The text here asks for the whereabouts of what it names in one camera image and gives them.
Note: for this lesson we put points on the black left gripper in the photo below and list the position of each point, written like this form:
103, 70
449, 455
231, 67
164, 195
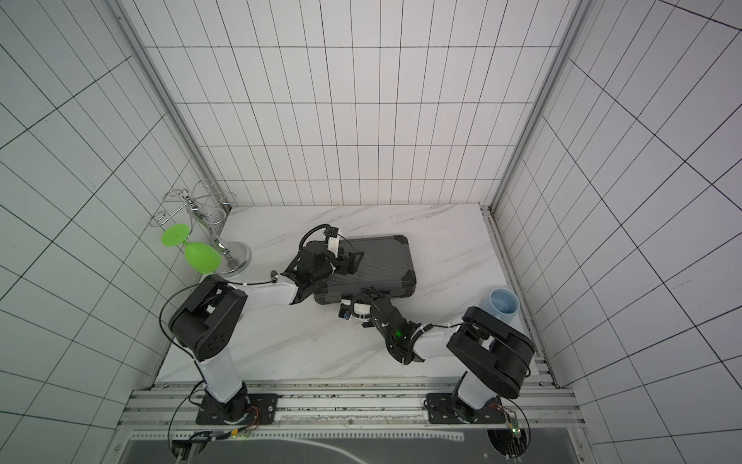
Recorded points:
352, 264

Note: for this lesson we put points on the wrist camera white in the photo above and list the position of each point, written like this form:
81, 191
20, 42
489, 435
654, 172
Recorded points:
361, 311
332, 239

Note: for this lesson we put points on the green plastic wine glass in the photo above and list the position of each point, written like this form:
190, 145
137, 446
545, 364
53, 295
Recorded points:
202, 257

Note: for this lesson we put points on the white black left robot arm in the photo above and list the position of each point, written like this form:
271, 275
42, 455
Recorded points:
208, 318

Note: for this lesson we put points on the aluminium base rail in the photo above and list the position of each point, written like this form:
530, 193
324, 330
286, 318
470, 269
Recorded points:
342, 406

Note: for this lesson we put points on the dark grey poker set case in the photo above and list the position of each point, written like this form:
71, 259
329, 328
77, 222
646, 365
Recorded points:
387, 265

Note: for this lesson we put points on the chrome wire glass rack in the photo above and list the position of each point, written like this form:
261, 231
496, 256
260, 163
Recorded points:
204, 208

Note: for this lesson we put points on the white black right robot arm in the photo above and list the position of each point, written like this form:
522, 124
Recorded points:
496, 356

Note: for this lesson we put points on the light blue ceramic mug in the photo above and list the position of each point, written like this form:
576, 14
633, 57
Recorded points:
501, 303

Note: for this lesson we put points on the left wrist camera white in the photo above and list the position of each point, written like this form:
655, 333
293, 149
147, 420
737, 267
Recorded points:
332, 239

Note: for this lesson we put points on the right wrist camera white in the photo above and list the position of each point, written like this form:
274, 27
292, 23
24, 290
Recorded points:
361, 311

